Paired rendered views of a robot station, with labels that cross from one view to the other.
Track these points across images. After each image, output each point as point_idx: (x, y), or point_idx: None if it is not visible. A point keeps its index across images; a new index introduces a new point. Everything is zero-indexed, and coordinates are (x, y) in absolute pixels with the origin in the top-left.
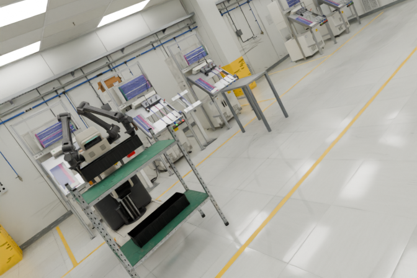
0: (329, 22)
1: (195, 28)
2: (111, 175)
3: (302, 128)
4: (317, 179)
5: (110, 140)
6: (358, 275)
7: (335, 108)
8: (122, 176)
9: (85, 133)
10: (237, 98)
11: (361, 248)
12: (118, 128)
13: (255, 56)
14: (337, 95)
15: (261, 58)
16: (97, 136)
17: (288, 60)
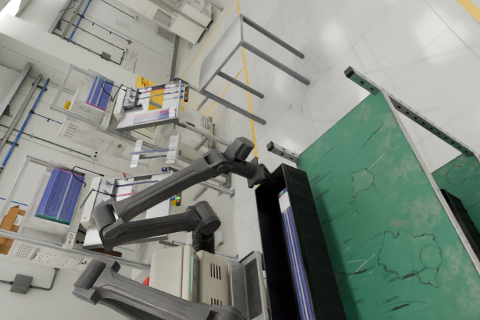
0: None
1: (48, 83)
2: (348, 283)
3: (356, 34)
4: None
5: (211, 246)
6: None
7: None
8: (426, 234)
9: (166, 276)
10: (198, 109)
11: None
12: (208, 205)
13: (146, 71)
14: None
15: (153, 69)
16: (192, 256)
17: (183, 51)
